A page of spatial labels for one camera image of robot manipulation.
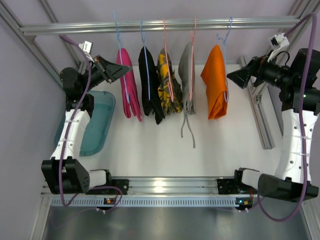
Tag pink hanger with camouflage trousers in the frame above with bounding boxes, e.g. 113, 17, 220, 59
162, 18, 174, 102

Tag grey trousers with drawstrings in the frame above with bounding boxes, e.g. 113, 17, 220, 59
178, 41, 196, 148

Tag blue hanger with orange trousers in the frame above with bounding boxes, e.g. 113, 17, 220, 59
216, 16, 233, 103

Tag camouflage trousers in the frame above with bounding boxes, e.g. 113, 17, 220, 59
156, 48, 183, 116

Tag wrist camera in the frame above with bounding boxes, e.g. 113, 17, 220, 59
267, 32, 290, 63
78, 41, 93, 54

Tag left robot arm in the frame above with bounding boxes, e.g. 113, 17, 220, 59
41, 55, 132, 194

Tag pink trousers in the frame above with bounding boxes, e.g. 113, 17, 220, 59
116, 48, 143, 122

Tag slotted grey cable duct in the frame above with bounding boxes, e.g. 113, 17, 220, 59
65, 196, 245, 208

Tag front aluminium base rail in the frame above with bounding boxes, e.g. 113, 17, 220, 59
41, 176, 311, 197

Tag aluminium hanging rail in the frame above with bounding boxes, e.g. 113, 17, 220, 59
19, 15, 300, 36

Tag orange trousers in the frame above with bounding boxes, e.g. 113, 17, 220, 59
200, 44, 228, 120

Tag black trousers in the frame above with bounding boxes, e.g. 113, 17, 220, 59
138, 47, 165, 125

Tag blue hanger with black trousers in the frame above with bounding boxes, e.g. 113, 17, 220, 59
140, 19, 151, 101

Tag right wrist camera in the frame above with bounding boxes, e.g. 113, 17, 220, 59
267, 32, 290, 63

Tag teal plastic bin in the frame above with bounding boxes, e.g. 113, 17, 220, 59
54, 90, 117, 157

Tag pink hanger with grey trousers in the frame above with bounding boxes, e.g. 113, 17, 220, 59
189, 17, 197, 101

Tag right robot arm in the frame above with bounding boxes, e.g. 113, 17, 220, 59
227, 48, 320, 202

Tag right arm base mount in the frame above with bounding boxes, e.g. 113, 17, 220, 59
217, 167, 257, 213

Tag light blue wire hanger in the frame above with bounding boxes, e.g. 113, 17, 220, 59
112, 10, 130, 104

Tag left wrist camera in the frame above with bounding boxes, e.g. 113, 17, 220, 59
78, 41, 93, 54

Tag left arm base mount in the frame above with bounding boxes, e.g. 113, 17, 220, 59
86, 177, 130, 210

